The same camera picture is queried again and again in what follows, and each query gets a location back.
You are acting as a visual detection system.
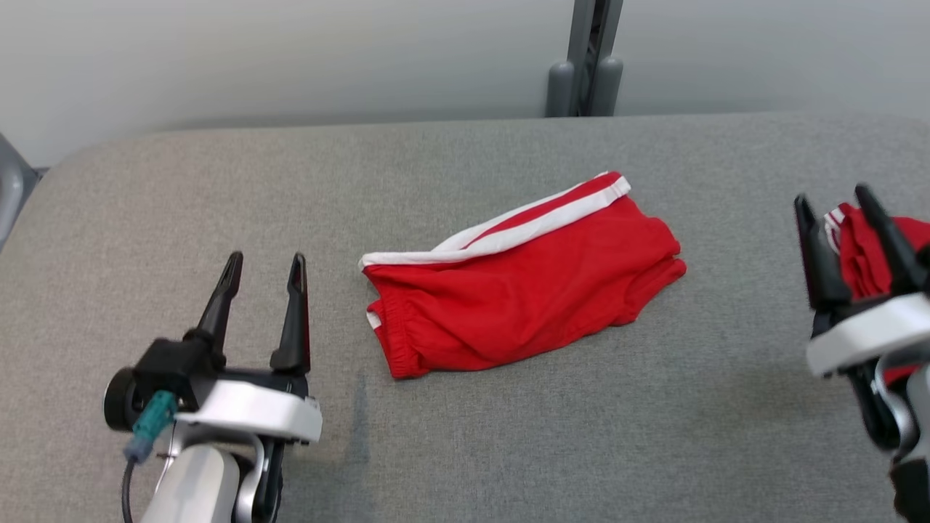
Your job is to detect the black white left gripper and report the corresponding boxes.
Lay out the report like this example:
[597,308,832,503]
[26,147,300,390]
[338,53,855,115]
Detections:
[134,251,323,446]

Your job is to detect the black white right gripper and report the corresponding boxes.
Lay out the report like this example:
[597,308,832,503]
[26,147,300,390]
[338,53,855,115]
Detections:
[793,184,930,378]

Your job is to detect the red white number 23 jersey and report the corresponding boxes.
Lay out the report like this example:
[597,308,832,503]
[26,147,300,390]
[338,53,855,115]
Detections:
[823,202,930,387]

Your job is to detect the red shorts with white stripe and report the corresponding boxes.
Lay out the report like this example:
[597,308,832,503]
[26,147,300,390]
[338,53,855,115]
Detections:
[359,171,688,381]

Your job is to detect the teal left cable connector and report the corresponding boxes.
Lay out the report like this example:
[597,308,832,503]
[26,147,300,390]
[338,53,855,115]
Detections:
[123,390,179,464]

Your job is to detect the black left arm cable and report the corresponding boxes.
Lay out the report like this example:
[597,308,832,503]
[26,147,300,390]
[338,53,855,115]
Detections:
[119,458,140,523]

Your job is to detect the grey rounded frame leg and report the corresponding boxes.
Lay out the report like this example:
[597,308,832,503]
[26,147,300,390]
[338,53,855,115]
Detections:
[0,134,39,249]

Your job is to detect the grey cylindrical post foot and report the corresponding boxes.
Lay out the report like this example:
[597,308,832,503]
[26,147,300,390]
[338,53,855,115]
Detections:
[546,62,575,119]
[594,57,625,118]

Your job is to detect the grey aluminium profile post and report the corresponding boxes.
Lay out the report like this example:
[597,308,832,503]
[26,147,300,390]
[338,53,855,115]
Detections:
[567,0,624,118]

